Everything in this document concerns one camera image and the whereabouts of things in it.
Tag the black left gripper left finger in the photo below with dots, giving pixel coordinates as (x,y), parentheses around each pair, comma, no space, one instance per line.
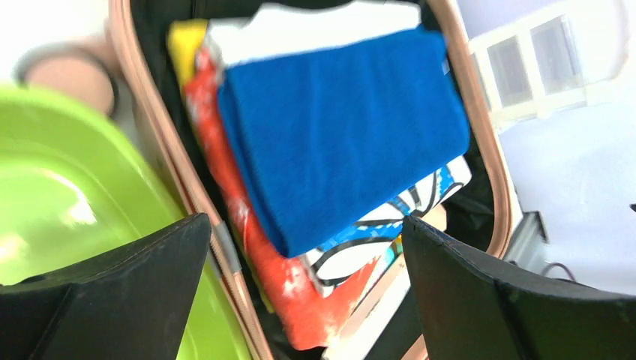
(131,302)

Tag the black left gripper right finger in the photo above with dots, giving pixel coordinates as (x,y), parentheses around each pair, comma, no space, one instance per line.
(475,306)

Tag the pink hard-shell suitcase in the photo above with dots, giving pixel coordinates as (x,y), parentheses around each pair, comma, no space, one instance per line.
(484,214)

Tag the green plastic tray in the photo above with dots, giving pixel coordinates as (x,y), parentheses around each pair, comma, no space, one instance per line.
(74,187)

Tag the blue towel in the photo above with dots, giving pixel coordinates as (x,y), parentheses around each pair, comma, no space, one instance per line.
(322,138)

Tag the white printed t-shirt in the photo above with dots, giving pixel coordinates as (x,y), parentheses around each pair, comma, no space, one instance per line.
(277,31)

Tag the white toothpaste box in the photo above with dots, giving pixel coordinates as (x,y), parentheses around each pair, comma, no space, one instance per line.
(368,322)

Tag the red snack bag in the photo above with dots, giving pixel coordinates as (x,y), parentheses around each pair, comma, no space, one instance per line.
(309,320)

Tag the yellow flat box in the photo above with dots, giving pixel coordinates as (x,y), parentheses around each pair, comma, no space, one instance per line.
(183,39)

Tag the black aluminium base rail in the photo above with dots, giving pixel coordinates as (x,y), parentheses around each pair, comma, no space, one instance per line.
(528,242)

